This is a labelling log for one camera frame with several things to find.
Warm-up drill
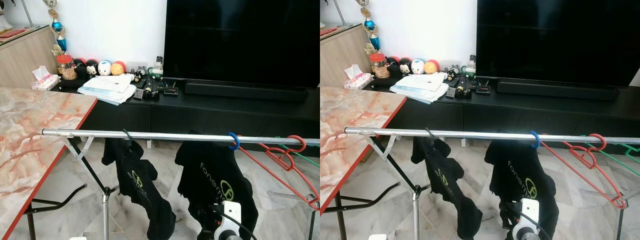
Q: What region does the red plastic hanger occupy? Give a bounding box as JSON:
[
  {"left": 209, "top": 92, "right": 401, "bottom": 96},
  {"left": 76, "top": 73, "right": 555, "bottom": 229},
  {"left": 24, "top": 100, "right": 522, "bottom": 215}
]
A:
[
  {"left": 540, "top": 133, "right": 630, "bottom": 210},
  {"left": 235, "top": 134, "right": 321, "bottom": 211}
]

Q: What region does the green plastic hanger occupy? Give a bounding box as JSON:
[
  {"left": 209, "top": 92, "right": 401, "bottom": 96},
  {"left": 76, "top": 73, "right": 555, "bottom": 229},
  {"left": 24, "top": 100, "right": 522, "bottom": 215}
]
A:
[
  {"left": 277, "top": 144, "right": 321, "bottom": 169},
  {"left": 580, "top": 134, "right": 640, "bottom": 177}
]

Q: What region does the silver clothes rack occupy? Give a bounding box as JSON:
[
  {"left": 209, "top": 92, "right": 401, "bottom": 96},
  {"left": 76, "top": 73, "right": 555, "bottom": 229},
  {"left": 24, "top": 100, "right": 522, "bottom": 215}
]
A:
[
  {"left": 344, "top": 127, "right": 640, "bottom": 240},
  {"left": 41, "top": 128, "right": 321, "bottom": 240}
]

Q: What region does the black TV console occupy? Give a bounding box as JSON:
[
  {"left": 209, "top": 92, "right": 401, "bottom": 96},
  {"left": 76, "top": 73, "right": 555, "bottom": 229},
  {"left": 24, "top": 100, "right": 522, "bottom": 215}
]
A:
[
  {"left": 59, "top": 75, "right": 321, "bottom": 151},
  {"left": 372, "top": 74, "right": 640, "bottom": 151}
]

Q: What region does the black soundbar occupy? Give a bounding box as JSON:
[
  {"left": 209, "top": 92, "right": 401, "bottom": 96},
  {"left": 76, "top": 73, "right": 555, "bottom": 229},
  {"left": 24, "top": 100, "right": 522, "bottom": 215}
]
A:
[
  {"left": 496, "top": 80, "right": 621, "bottom": 102},
  {"left": 184, "top": 82, "right": 310, "bottom": 104}
]

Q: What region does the stack of white papers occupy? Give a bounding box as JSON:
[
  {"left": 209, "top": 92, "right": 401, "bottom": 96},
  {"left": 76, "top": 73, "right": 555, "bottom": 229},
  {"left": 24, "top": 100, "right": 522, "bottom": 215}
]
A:
[
  {"left": 389, "top": 71, "right": 450, "bottom": 105},
  {"left": 77, "top": 73, "right": 137, "bottom": 106}
]

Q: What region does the marble top folding table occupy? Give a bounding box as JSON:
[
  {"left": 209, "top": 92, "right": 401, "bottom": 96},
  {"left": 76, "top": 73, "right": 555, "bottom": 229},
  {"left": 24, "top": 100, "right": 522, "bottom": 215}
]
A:
[
  {"left": 320, "top": 86, "right": 408, "bottom": 240},
  {"left": 0, "top": 87, "right": 99, "bottom": 240}
]

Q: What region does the black flat television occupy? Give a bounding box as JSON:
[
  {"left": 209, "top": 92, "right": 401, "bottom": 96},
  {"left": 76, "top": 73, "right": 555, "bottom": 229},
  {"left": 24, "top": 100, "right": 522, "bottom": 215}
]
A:
[
  {"left": 476, "top": 0, "right": 640, "bottom": 88},
  {"left": 162, "top": 0, "right": 321, "bottom": 90}
]

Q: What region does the red lid snack jar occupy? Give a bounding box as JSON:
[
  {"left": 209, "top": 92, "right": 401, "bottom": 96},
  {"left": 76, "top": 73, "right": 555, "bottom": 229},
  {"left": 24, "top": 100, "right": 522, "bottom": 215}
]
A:
[
  {"left": 369, "top": 52, "right": 391, "bottom": 80},
  {"left": 55, "top": 53, "right": 77, "bottom": 81}
]

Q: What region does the pink tissue pack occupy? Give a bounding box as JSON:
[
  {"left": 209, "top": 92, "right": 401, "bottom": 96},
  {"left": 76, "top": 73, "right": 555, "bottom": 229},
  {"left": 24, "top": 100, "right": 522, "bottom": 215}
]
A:
[
  {"left": 343, "top": 64, "right": 374, "bottom": 90},
  {"left": 31, "top": 65, "right": 61, "bottom": 92}
]

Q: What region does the light wooden sideboard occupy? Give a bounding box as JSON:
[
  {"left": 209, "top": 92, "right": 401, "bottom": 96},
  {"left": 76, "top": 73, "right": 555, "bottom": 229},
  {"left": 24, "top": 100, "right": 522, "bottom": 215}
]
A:
[
  {"left": 0, "top": 24, "right": 62, "bottom": 91},
  {"left": 320, "top": 22, "right": 373, "bottom": 89}
]

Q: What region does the gold blue trophy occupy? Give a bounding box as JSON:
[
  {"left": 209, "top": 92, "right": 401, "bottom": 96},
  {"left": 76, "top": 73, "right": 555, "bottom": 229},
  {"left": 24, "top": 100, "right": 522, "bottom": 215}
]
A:
[
  {"left": 42, "top": 0, "right": 69, "bottom": 57},
  {"left": 356, "top": 0, "right": 382, "bottom": 54}
]

